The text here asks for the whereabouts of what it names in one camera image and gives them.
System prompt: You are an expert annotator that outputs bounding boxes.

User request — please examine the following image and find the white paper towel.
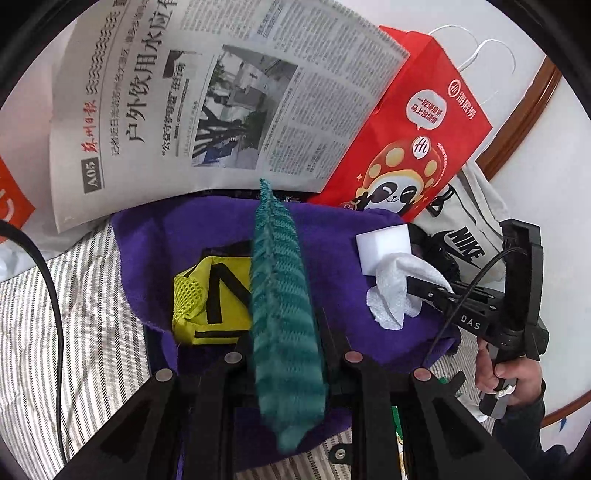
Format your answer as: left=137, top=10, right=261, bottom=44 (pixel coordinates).
left=367, top=253, right=453, bottom=331

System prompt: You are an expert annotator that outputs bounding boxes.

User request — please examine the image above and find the teal striped cloth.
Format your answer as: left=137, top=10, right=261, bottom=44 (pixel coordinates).
left=249, top=180, right=327, bottom=454

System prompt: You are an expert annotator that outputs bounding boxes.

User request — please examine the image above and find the white sponge block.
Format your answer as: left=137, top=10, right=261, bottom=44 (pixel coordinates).
left=356, top=224, right=412, bottom=276

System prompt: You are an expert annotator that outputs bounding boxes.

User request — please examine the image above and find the yellow mesh pouch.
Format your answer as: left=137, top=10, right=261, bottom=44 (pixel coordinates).
left=171, top=255, right=252, bottom=345

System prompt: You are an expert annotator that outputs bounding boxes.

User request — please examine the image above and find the green sachet packet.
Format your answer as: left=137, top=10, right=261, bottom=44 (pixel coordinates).
left=392, top=377, right=450, bottom=446

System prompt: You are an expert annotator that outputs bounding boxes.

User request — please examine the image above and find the person's right hand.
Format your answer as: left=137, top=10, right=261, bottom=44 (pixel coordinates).
left=475, top=339, right=543, bottom=407

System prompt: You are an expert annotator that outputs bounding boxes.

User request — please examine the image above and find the white Nike waist bag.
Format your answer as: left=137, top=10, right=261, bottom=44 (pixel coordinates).
left=414, top=161, right=510, bottom=283

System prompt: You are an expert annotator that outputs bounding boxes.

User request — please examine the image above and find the red panda paper bag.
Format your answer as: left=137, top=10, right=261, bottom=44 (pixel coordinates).
left=310, top=27, right=492, bottom=222

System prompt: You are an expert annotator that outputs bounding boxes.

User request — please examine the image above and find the purple towel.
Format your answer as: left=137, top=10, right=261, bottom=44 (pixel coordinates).
left=110, top=195, right=463, bottom=471

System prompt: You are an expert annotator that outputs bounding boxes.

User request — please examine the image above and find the white Miniso plastic bag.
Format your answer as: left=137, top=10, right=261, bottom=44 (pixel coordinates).
left=1, top=25, right=102, bottom=260

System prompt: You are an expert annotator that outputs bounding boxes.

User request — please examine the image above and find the folded newspaper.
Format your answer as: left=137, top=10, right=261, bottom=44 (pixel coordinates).
left=50, top=0, right=409, bottom=231

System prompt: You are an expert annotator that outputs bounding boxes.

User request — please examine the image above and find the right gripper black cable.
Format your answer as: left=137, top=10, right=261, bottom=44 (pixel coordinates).
left=421, top=246, right=528, bottom=368

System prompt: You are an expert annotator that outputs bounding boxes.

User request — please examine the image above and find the brown wooden door frame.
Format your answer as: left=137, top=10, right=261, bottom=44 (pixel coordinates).
left=477, top=57, right=562, bottom=181

